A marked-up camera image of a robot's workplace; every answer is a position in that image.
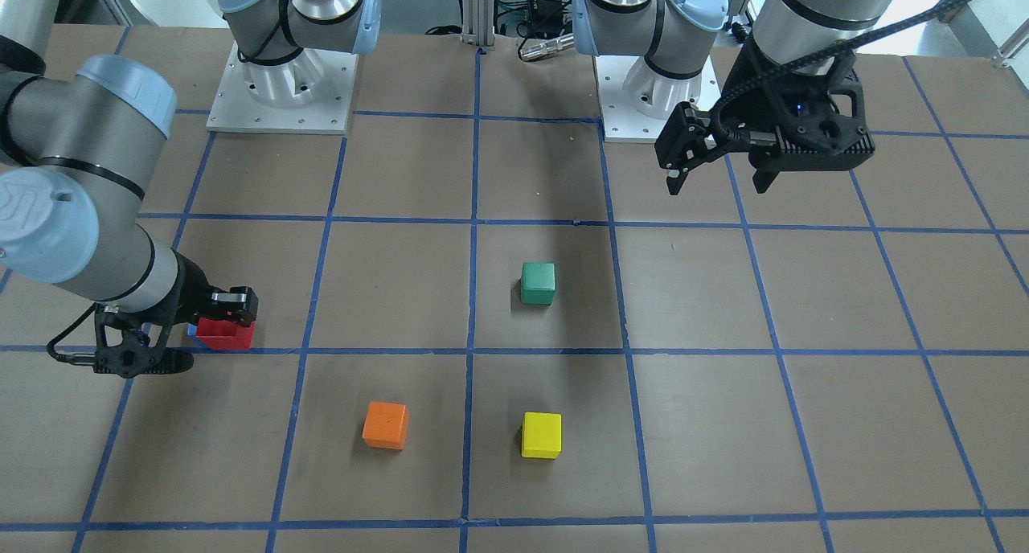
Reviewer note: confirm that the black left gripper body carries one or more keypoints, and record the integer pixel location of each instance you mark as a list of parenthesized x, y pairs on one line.
[(762, 87)]

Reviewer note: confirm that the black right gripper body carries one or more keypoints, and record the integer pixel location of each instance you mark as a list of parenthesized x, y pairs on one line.
[(186, 296)]

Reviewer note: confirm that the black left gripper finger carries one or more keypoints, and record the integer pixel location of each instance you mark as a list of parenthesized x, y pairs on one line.
[(764, 178), (690, 137)]

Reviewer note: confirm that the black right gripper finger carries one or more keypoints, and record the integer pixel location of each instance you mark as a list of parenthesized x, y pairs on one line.
[(238, 305)]

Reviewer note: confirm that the red wooden block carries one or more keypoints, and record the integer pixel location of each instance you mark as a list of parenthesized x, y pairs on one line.
[(224, 336)]

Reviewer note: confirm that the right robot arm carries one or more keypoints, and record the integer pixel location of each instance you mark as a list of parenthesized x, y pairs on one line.
[(82, 152)]

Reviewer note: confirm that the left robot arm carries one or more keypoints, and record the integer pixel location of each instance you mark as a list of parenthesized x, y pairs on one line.
[(675, 37)]

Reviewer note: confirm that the orange wooden block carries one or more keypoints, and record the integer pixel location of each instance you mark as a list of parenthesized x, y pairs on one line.
[(386, 425)]

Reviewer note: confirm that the green wooden block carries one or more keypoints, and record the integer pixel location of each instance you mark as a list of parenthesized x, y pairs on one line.
[(537, 285)]

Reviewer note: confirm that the yellow wooden block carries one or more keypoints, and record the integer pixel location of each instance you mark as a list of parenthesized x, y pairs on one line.
[(542, 435)]

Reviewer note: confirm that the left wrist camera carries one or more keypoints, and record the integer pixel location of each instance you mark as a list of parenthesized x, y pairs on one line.
[(789, 157)]

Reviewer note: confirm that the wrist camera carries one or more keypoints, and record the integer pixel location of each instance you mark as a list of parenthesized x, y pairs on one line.
[(789, 157), (127, 344)]

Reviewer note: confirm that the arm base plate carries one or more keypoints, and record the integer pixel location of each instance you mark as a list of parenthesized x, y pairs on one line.
[(312, 94), (636, 102)]

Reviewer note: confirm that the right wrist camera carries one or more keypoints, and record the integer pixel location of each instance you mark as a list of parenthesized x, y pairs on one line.
[(127, 344)]

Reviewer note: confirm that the aluminium frame post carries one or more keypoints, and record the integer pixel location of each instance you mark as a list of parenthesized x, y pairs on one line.
[(477, 23)]

